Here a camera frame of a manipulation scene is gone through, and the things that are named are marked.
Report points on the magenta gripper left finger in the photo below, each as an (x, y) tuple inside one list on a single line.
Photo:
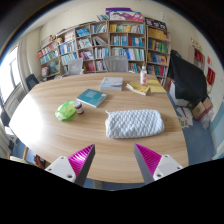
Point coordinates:
[(75, 167)]

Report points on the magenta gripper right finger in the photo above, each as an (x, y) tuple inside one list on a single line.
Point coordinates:
[(154, 166)]

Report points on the white knitted towel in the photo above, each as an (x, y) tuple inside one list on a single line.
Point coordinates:
[(133, 124)]

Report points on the green plastic bag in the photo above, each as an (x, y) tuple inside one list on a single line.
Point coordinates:
[(65, 110)]

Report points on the papers on floor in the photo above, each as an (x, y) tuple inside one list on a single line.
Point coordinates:
[(185, 117)]

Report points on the small red-lidded jar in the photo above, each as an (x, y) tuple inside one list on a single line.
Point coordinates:
[(78, 106)]

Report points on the teal book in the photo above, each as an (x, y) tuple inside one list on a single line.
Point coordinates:
[(92, 97)]

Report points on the cardboard box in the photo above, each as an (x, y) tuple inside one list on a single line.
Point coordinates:
[(202, 108)]

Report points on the yellow open book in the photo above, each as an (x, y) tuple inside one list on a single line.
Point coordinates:
[(138, 88)]

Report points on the yellow paper folder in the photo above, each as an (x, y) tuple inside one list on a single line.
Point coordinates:
[(155, 86)]

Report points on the black cloth-covered object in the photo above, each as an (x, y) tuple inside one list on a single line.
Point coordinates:
[(190, 82)]

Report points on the clear plastic bottle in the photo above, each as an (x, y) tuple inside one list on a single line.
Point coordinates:
[(143, 75)]

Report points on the dark blue chair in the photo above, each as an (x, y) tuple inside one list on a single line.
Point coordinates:
[(31, 81)]

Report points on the white-grey office chair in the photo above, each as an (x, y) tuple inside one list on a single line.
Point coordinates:
[(75, 67)]

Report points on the grey mesh chair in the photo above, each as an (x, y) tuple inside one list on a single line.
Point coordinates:
[(116, 63)]

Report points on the wooden bookshelf with books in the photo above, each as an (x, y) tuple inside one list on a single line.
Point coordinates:
[(141, 43)]

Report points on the colourful boxes atop shelf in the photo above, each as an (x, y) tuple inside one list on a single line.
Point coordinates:
[(124, 14)]

